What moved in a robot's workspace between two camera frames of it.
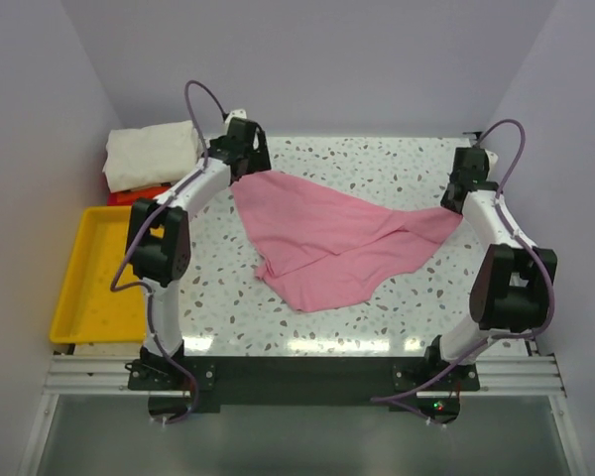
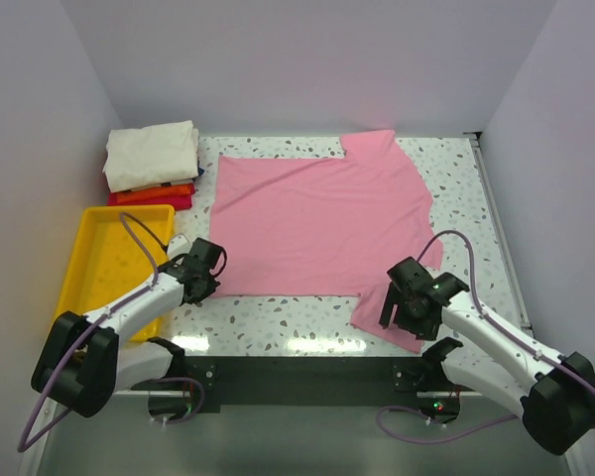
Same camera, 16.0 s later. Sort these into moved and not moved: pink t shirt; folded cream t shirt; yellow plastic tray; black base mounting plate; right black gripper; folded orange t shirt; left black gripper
Moved: pink t shirt; right black gripper; left black gripper
Not moved: folded orange t shirt; yellow plastic tray; black base mounting plate; folded cream t shirt
